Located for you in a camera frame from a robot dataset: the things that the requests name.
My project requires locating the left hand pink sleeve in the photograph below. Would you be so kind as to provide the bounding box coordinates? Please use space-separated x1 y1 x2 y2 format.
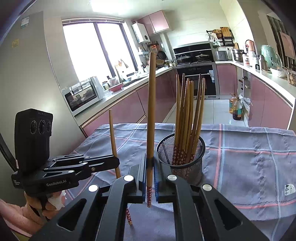
1 190 66 237

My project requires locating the black mesh utensil cup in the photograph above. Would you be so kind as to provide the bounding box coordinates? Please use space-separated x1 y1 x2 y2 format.
156 134 206 185

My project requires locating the steel stock pot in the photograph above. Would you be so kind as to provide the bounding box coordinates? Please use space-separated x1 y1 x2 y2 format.
232 49 245 63

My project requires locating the wall spice rack shelf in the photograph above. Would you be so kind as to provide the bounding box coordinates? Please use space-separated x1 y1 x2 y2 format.
206 27 234 48

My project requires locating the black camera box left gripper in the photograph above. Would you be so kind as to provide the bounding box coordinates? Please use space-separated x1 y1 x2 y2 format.
14 108 53 175

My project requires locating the black range hood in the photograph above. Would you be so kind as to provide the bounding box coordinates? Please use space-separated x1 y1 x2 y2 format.
173 42 214 65

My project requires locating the plaid grey blue tablecloth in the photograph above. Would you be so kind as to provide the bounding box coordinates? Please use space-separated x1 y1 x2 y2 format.
66 123 295 240

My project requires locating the pink bowl on counter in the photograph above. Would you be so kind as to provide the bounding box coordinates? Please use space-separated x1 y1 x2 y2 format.
109 83 123 92

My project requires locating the dark oil bottle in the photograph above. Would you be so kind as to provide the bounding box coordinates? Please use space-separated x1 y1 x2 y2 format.
232 98 242 121

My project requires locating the pink upper cabinet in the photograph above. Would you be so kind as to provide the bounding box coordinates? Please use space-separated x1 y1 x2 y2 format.
137 10 170 36

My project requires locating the bamboo chopstick red patterned end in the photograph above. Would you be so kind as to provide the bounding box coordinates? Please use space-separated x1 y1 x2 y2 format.
172 74 181 165

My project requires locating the white water heater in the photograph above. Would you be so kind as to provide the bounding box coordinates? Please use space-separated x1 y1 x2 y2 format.
132 22 150 43

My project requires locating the white toaster oven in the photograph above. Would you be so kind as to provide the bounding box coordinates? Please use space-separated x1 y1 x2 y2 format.
62 76 104 116

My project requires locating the mint green appliance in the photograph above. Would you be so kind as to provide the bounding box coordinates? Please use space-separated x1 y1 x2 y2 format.
261 45 281 68

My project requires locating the black built-in oven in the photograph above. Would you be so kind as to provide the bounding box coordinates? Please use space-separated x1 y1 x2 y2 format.
176 63 220 99

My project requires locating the cooking oil bottle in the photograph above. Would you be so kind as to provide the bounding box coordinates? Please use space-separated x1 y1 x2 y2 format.
229 93 237 114

